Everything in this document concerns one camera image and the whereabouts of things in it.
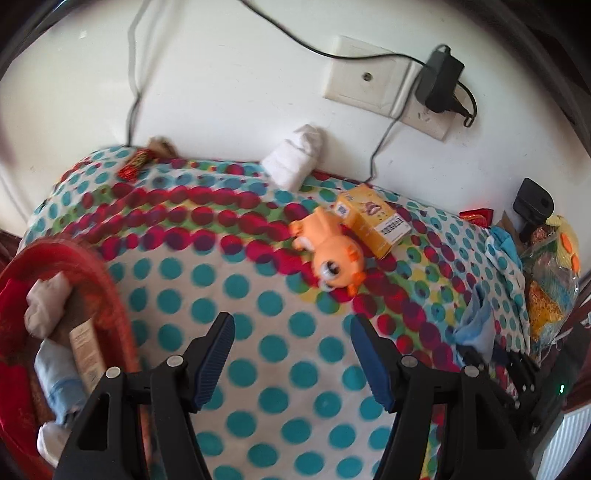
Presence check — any grey blue short sock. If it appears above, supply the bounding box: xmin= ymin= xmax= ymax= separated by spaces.
xmin=452 ymin=284 xmax=496 ymax=367

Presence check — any grey blue long sock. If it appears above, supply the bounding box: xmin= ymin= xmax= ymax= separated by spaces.
xmin=34 ymin=339 xmax=87 ymax=426

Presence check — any white mesh sock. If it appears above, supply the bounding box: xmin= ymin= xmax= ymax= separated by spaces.
xmin=36 ymin=421 xmax=70 ymax=468

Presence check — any white box in tray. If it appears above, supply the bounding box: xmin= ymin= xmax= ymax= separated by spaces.
xmin=69 ymin=318 xmax=106 ymax=394

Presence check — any polka dot white cloth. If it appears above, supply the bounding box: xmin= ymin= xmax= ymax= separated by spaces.
xmin=486 ymin=226 xmax=531 ymax=352

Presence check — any plastic bag of items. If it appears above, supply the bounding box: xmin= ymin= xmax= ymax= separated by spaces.
xmin=522 ymin=231 xmax=579 ymax=354

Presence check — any yellow knitted duck toy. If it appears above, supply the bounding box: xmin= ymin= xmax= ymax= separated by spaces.
xmin=546 ymin=214 xmax=581 ymax=276

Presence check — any red snack packet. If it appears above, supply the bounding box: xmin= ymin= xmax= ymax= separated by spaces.
xmin=459 ymin=208 xmax=494 ymax=228

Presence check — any red round tray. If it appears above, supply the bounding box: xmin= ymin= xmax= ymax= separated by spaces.
xmin=1 ymin=237 xmax=140 ymax=479

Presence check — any orange medicine box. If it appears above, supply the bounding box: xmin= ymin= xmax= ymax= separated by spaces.
xmin=334 ymin=185 xmax=411 ymax=259

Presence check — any orange rubber toy animal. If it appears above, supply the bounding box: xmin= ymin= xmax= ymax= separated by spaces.
xmin=288 ymin=207 xmax=366 ymax=296

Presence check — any black phone holder clamp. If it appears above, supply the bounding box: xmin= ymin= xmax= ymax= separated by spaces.
xmin=513 ymin=178 xmax=554 ymax=243

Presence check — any polka dot bed sheet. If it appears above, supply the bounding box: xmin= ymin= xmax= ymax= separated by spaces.
xmin=23 ymin=147 xmax=512 ymax=479

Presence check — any small red candy wrapper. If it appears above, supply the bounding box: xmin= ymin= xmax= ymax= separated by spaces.
xmin=117 ymin=149 xmax=155 ymax=182

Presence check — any black power adapter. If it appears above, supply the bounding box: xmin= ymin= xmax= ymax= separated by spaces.
xmin=415 ymin=45 xmax=465 ymax=114

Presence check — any adapter power cable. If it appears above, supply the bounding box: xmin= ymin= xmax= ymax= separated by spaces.
xmin=239 ymin=0 xmax=479 ymax=186

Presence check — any white sock by wall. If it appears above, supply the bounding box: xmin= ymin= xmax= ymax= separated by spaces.
xmin=260 ymin=124 xmax=324 ymax=192

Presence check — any white wall socket plate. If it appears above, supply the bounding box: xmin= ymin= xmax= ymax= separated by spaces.
xmin=322 ymin=36 xmax=456 ymax=141

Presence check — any black hanging cable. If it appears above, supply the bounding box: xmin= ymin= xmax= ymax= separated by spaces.
xmin=125 ymin=0 xmax=153 ymax=149

